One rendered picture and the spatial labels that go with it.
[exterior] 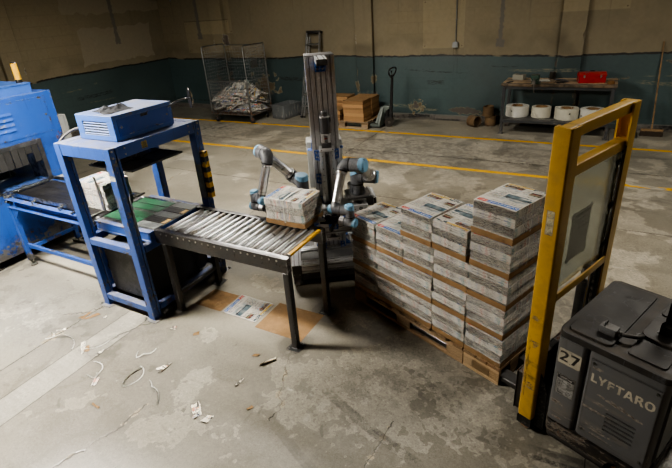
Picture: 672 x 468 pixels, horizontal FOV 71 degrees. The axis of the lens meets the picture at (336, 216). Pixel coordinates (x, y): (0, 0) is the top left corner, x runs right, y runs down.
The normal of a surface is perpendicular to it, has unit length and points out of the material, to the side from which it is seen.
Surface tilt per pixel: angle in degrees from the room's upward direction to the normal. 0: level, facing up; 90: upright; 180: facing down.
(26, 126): 90
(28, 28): 90
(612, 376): 90
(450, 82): 90
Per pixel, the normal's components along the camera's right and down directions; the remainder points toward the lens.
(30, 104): 0.88, 0.15
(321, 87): 0.10, 0.41
